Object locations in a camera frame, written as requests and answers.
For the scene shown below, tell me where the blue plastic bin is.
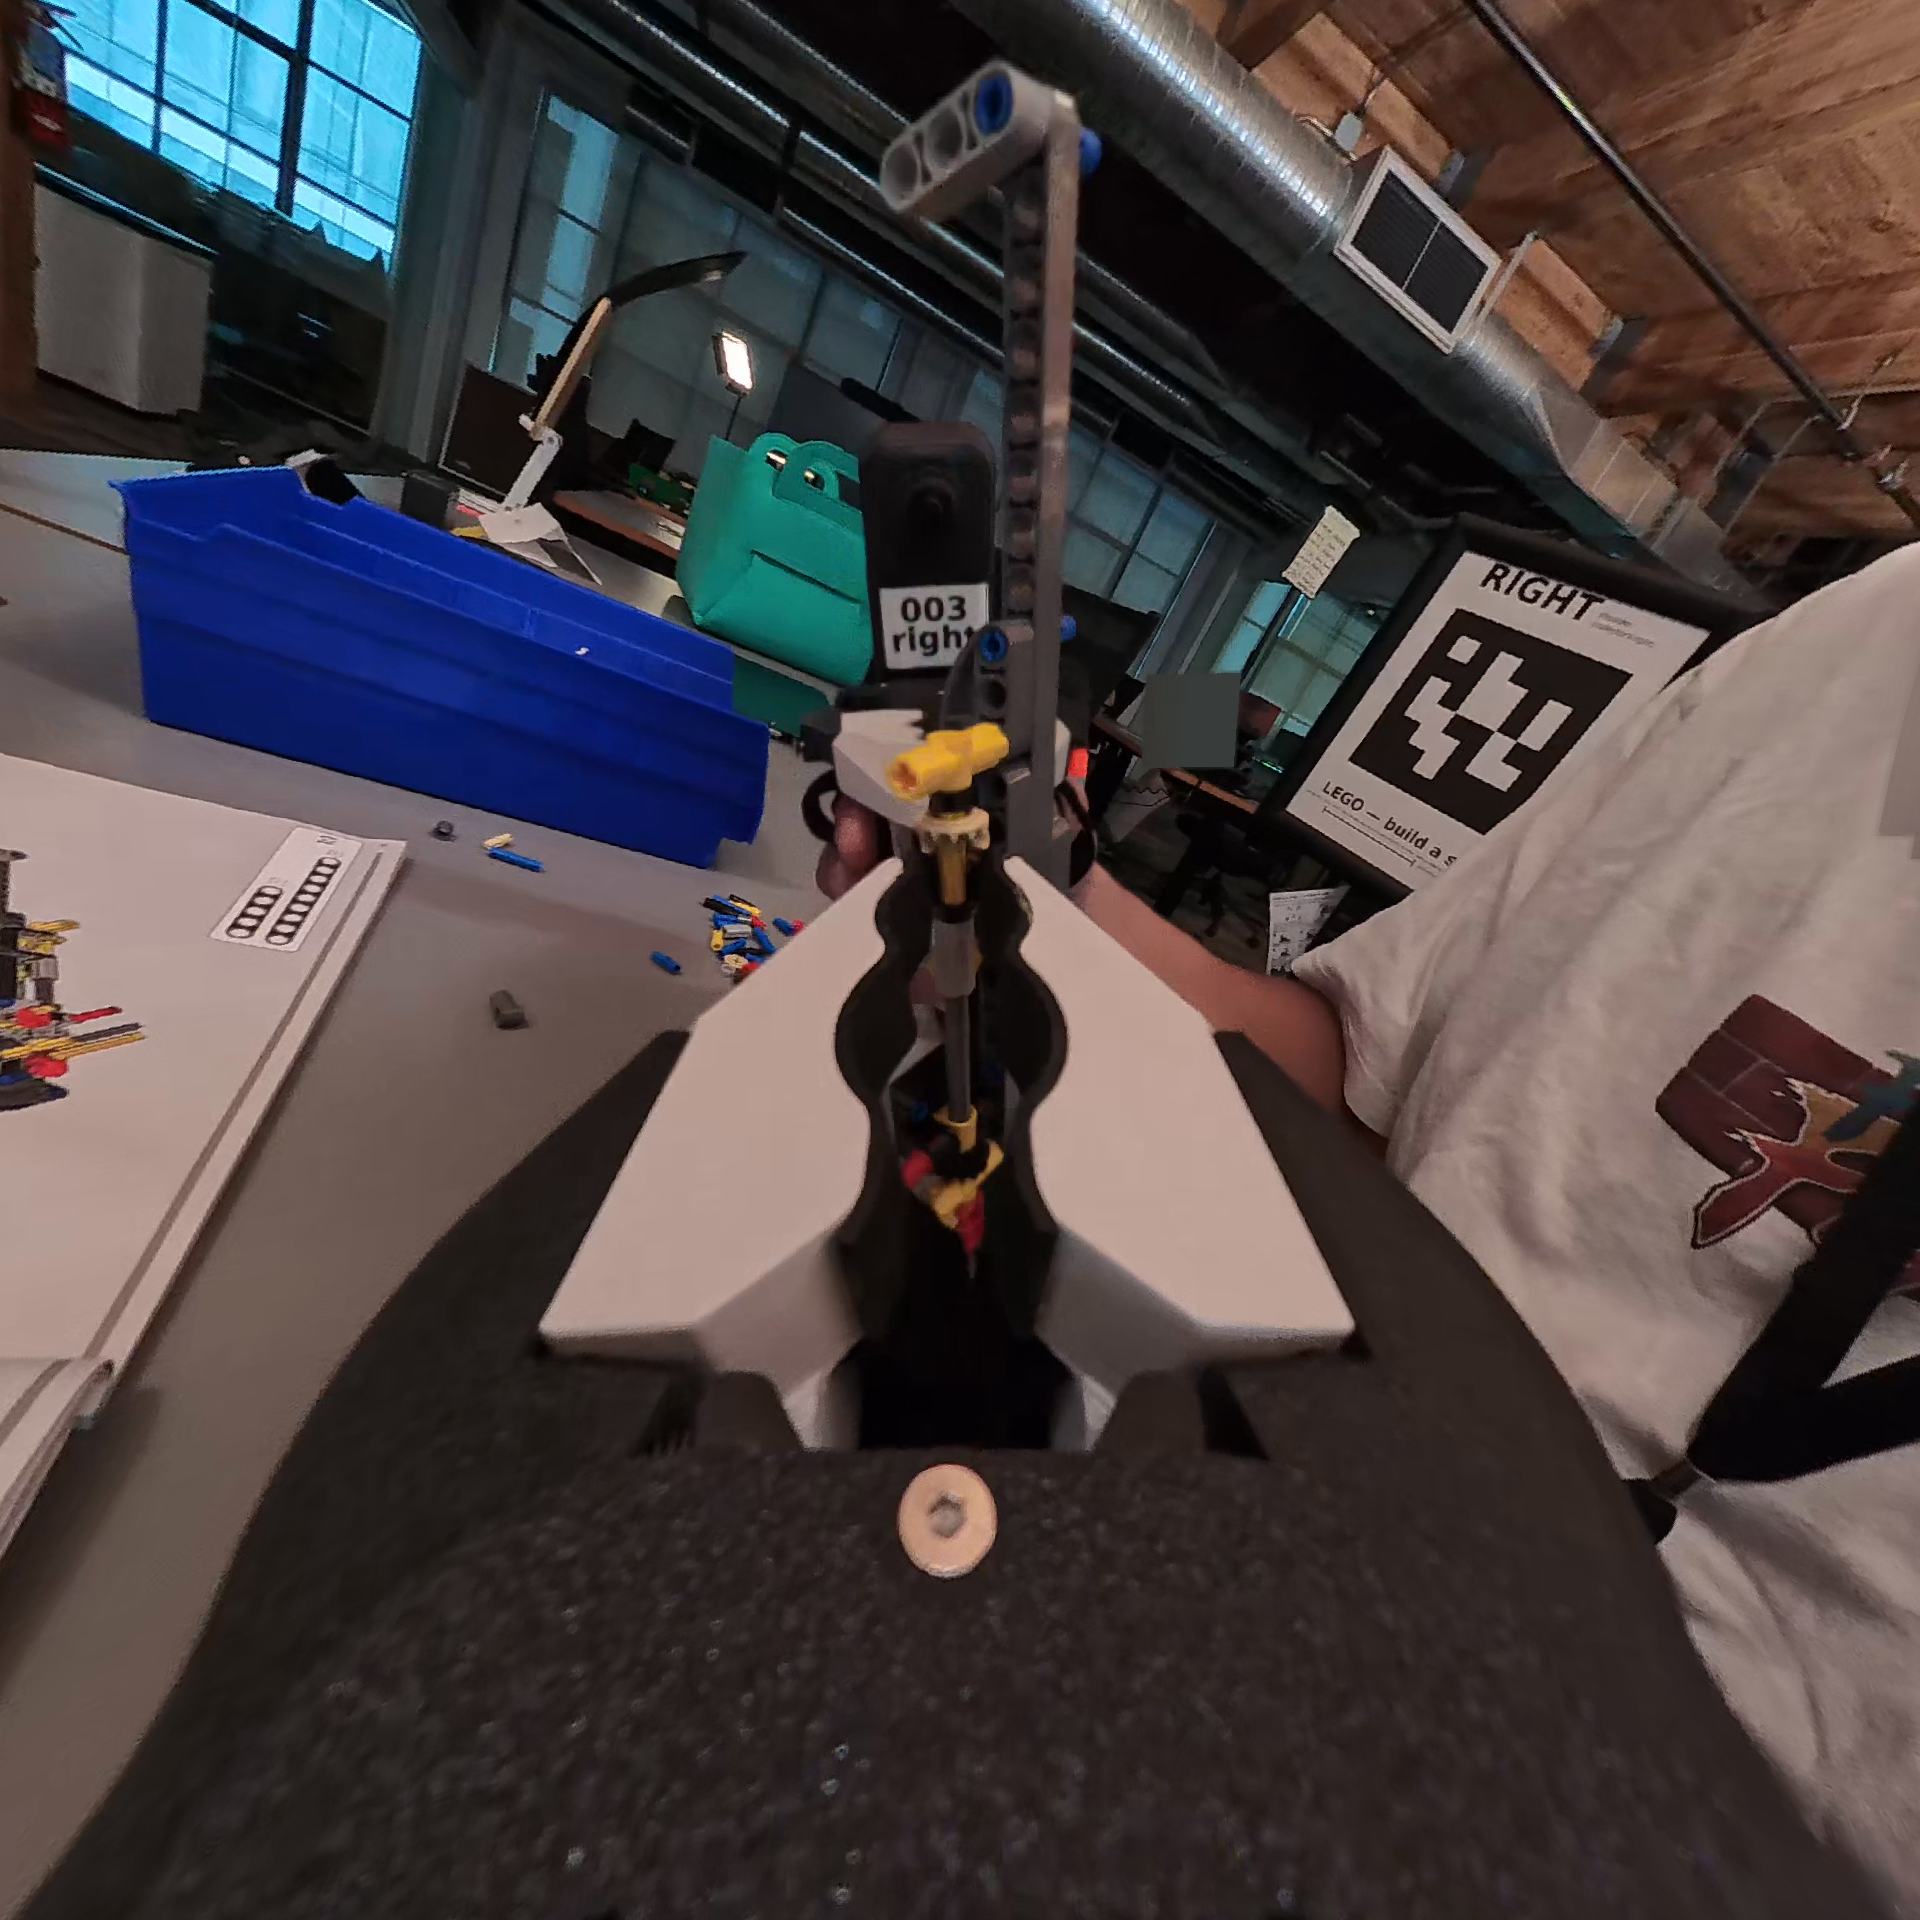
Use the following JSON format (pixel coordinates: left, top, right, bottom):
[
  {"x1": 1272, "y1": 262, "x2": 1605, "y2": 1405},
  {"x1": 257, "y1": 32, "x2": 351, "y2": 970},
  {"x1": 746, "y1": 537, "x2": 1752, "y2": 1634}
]
[{"x1": 108, "y1": 462, "x2": 771, "y2": 871}]

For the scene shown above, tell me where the black white marker sign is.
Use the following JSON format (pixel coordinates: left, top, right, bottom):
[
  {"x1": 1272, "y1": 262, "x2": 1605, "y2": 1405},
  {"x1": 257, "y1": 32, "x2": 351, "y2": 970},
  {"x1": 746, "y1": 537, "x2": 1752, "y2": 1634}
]
[{"x1": 1252, "y1": 514, "x2": 1769, "y2": 902}]

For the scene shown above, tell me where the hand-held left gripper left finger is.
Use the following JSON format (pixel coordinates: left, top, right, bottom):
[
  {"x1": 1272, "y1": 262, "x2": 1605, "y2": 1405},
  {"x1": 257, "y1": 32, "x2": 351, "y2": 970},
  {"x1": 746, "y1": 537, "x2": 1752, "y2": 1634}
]
[{"x1": 535, "y1": 857, "x2": 914, "y2": 1377}]

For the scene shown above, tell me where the silver air duct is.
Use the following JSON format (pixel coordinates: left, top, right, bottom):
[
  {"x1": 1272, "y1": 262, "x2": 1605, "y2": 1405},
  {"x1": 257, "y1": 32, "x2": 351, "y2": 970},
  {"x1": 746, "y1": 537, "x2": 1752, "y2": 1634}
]
[{"x1": 959, "y1": 0, "x2": 1689, "y2": 529}]

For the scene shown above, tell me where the paper note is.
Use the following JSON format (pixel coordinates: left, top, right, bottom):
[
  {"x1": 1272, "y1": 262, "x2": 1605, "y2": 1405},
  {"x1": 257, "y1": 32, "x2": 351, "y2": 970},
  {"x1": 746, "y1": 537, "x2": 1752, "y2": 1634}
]
[{"x1": 1281, "y1": 504, "x2": 1362, "y2": 600}]

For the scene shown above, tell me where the person's right forearm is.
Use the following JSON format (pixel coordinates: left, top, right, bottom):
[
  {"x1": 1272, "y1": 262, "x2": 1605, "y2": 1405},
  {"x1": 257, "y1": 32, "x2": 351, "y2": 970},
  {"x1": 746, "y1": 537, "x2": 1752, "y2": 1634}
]
[{"x1": 1068, "y1": 861, "x2": 1390, "y2": 1153}]

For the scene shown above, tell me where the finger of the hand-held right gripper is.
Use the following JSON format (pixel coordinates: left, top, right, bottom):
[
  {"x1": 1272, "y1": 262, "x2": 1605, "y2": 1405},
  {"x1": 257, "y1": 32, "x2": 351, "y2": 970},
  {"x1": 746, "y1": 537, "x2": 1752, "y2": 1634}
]
[{"x1": 834, "y1": 703, "x2": 965, "y2": 829}]

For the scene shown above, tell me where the white air vent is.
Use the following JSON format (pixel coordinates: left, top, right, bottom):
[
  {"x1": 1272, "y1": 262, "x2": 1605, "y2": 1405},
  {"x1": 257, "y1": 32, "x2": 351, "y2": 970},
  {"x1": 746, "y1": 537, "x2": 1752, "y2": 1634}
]
[{"x1": 1332, "y1": 143, "x2": 1506, "y2": 356}]

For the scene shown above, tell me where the red fire extinguisher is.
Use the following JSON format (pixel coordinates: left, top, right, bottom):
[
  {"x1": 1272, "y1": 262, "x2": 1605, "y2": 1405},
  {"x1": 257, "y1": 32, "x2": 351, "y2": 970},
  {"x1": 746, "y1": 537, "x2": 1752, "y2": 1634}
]
[{"x1": 18, "y1": 11, "x2": 71, "y2": 151}]

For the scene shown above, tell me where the building instruction booklet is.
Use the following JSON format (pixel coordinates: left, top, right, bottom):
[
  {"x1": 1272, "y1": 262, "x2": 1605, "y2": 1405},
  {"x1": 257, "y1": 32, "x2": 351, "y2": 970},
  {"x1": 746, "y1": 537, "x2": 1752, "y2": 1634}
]
[{"x1": 0, "y1": 749, "x2": 409, "y2": 1559}]

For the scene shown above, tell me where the partly built lego model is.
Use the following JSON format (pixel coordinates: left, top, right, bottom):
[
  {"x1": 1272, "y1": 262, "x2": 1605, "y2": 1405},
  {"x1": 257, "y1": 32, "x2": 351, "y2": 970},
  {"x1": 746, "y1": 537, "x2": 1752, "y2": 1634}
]
[{"x1": 877, "y1": 59, "x2": 1107, "y2": 1254}]

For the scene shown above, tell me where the person in white shirt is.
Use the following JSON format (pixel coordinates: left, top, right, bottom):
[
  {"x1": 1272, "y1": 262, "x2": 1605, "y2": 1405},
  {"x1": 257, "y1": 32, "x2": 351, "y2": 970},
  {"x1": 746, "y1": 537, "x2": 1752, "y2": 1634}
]
[{"x1": 1290, "y1": 540, "x2": 1920, "y2": 1914}]

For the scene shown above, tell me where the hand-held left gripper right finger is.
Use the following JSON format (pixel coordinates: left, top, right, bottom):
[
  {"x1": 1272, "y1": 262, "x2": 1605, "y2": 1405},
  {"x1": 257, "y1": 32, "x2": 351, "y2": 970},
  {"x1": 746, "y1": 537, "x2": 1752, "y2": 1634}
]
[{"x1": 992, "y1": 853, "x2": 1355, "y2": 1377}]

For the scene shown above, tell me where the teal fabric bag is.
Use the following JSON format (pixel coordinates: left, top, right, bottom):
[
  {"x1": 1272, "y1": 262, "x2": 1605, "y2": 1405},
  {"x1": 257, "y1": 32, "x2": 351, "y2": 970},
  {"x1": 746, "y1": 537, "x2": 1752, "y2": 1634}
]
[{"x1": 673, "y1": 431, "x2": 887, "y2": 695}]

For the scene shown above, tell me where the white cabinet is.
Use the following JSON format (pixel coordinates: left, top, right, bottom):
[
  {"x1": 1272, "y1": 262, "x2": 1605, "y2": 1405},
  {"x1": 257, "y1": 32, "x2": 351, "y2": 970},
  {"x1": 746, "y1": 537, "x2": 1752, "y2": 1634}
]
[{"x1": 29, "y1": 180, "x2": 215, "y2": 418}]

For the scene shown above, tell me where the black strap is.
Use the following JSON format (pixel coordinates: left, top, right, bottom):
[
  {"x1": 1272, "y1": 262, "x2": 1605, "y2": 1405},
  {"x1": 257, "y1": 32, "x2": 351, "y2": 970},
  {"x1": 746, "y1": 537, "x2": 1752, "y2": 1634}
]
[{"x1": 1638, "y1": 1102, "x2": 1920, "y2": 1539}]

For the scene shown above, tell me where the printed leaflet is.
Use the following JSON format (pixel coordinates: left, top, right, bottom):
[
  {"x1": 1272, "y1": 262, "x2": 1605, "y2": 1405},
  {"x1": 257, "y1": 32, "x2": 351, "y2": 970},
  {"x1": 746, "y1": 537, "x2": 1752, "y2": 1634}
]
[{"x1": 1265, "y1": 883, "x2": 1351, "y2": 972}]

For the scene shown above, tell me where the pile of small lego pins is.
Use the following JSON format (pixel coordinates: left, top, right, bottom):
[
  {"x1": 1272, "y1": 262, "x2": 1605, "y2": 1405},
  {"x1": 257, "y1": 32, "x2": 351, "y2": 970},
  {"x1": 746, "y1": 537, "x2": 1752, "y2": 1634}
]
[{"x1": 702, "y1": 891, "x2": 807, "y2": 982}]

